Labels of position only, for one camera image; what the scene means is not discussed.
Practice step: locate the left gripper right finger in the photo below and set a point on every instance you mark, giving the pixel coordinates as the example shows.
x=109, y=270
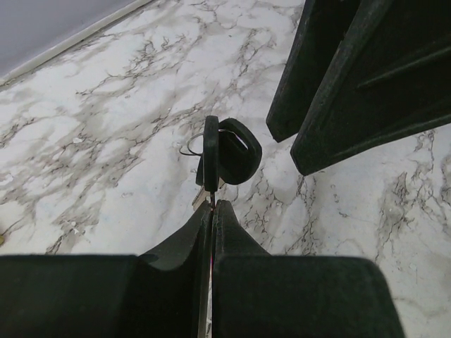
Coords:
x=256, y=294

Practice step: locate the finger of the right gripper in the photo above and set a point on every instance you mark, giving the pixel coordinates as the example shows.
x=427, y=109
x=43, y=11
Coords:
x=388, y=79
x=323, y=25

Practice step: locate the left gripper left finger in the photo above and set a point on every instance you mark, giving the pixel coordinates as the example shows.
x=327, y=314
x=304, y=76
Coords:
x=160, y=293

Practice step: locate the black head key bunch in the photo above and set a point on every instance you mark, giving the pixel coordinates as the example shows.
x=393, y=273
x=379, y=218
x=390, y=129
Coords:
x=228, y=152

